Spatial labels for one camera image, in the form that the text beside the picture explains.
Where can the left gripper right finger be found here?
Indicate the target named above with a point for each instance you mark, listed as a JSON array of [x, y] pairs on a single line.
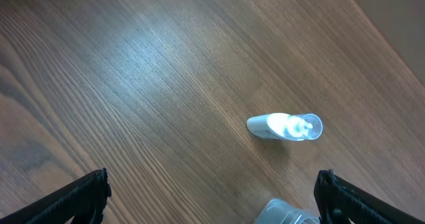
[[339, 201]]

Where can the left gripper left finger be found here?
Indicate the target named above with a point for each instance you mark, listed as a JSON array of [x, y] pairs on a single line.
[[82, 201]]

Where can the small white plastic bottle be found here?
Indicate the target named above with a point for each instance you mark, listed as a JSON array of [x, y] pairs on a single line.
[[282, 126]]

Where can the clear plastic container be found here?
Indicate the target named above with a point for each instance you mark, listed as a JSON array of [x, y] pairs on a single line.
[[278, 211]]

